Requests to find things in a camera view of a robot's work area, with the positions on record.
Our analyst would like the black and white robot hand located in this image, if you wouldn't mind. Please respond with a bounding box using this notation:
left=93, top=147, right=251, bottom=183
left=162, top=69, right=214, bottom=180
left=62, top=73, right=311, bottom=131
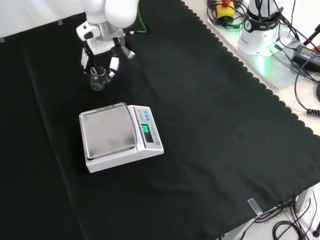
left=76, top=23, right=126, bottom=83

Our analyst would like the small clear glass beaker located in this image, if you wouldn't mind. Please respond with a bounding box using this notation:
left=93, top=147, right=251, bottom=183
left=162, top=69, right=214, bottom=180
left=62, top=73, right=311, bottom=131
left=89, top=66, right=106, bottom=92

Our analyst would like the white electronic balance steel pan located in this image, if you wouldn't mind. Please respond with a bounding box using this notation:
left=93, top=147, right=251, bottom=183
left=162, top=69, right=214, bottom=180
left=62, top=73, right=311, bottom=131
left=78, top=101, right=165, bottom=174

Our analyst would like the yellow stop button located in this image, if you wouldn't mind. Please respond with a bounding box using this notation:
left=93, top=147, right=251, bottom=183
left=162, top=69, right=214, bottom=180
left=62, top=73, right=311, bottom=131
left=216, top=0, right=236, bottom=22

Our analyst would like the black bench cloth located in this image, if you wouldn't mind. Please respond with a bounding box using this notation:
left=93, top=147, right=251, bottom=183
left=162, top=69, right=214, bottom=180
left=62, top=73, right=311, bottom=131
left=0, top=0, right=320, bottom=240

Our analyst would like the black power adapter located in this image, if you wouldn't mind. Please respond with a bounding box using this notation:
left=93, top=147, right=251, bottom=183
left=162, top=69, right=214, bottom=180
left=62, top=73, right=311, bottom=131
left=291, top=44, right=320, bottom=72

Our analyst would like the black tripod leg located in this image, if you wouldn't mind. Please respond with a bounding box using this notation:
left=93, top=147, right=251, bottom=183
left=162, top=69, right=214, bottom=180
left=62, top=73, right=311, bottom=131
left=302, top=23, right=320, bottom=46

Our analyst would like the white table leg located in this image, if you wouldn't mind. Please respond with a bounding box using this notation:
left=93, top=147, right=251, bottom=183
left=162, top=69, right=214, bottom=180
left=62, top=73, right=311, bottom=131
left=295, top=186, right=315, bottom=214

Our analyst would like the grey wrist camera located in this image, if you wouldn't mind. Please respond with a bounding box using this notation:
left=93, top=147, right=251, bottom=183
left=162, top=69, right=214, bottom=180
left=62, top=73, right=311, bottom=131
left=120, top=44, right=137, bottom=60

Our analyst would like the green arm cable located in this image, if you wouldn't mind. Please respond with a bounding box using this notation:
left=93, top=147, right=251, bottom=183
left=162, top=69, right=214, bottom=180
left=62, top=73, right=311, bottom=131
left=124, top=1, right=151, bottom=35

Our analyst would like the black cable coil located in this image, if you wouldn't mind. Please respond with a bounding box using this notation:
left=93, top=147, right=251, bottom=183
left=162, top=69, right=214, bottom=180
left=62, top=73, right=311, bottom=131
left=206, top=0, right=248, bottom=29

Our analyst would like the grey metal base plate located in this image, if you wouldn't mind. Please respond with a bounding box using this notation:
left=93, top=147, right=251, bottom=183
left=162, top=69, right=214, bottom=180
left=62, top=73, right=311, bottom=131
left=206, top=14, right=320, bottom=91

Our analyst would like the black cable with ferrite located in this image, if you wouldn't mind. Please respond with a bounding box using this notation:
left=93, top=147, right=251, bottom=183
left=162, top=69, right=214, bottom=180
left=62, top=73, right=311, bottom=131
left=294, top=65, right=320, bottom=116

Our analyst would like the black floor cable bundle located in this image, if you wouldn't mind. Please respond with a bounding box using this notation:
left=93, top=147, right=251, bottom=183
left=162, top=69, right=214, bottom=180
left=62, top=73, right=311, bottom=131
left=251, top=197, right=320, bottom=240

